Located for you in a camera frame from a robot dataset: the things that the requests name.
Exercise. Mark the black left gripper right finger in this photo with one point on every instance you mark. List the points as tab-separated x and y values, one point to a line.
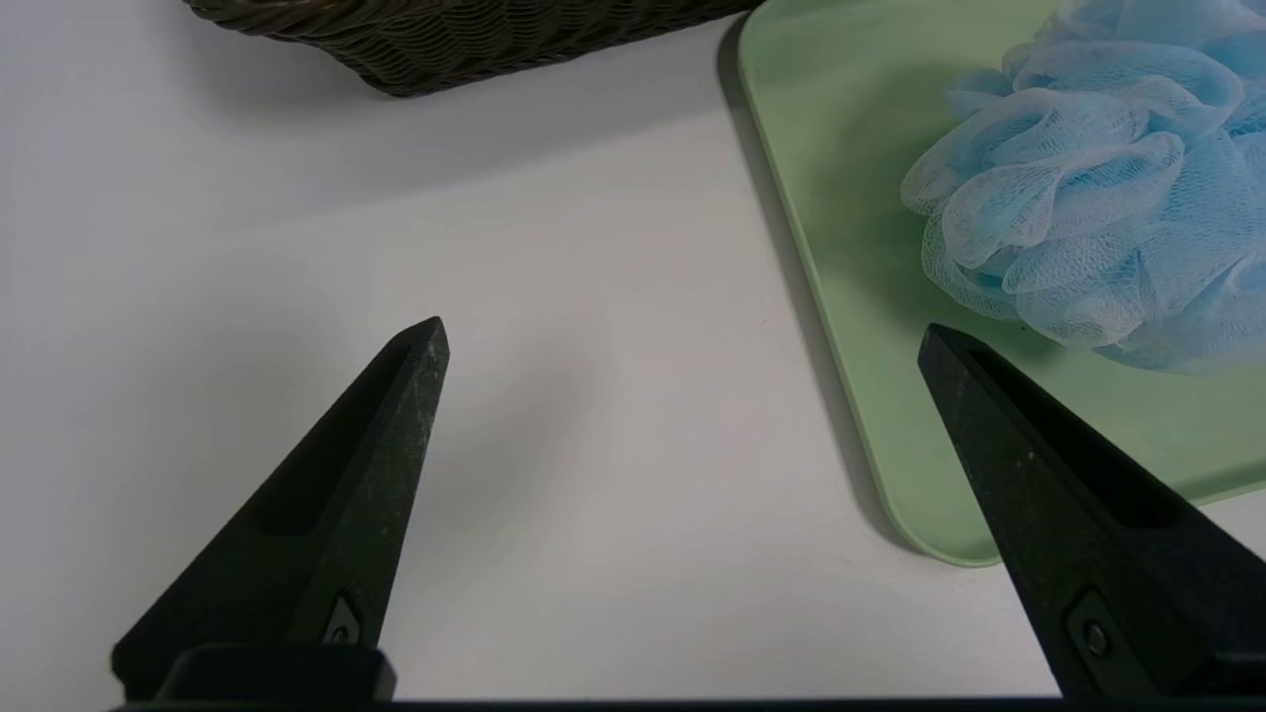
1088	554

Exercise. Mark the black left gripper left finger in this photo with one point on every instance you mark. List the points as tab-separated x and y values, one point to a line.
336	514

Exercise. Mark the blue mesh bath loofah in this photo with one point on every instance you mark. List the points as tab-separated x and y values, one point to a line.
1108	178

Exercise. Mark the dark brown wicker basket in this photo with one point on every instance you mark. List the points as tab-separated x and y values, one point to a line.
475	40

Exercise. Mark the light green plastic tray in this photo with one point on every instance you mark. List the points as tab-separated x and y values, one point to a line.
870	297

